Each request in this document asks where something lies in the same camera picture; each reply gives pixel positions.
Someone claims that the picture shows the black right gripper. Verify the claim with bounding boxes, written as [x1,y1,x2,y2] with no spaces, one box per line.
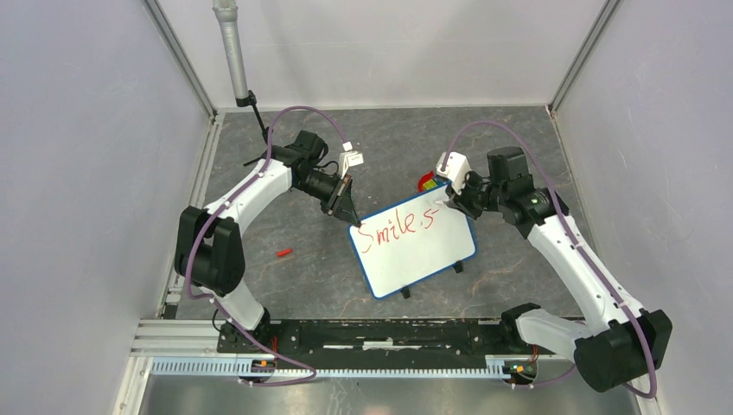
[445,168,507,220]

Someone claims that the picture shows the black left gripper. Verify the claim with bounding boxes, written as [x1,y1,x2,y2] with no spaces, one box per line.
[295,169,360,228]

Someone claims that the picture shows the blue framed whiteboard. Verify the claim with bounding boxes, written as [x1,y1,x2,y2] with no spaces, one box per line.
[347,183,477,299]

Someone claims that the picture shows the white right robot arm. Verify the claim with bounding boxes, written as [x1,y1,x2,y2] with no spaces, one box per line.
[437,146,672,397]

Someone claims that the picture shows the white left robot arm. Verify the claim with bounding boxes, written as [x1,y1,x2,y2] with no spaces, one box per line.
[173,131,364,353]

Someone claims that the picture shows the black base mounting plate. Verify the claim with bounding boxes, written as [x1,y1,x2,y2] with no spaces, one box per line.
[254,318,550,372]

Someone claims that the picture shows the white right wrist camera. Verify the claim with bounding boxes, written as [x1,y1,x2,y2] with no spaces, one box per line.
[436,151,471,195]

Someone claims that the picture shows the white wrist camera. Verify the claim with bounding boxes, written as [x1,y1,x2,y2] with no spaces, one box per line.
[337,142,364,178]
[436,151,471,195]

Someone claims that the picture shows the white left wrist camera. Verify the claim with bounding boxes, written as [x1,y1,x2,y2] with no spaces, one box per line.
[337,142,364,178]

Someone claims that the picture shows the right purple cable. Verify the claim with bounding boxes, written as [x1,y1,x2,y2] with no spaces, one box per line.
[441,120,659,399]

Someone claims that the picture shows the purple cable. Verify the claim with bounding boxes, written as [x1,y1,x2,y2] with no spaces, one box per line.
[441,120,659,399]
[182,106,354,387]

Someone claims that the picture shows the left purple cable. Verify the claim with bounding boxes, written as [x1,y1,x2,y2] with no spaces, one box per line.
[182,106,354,387]

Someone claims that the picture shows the slotted aluminium cable duct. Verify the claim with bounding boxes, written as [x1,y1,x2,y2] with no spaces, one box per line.
[150,356,528,380]

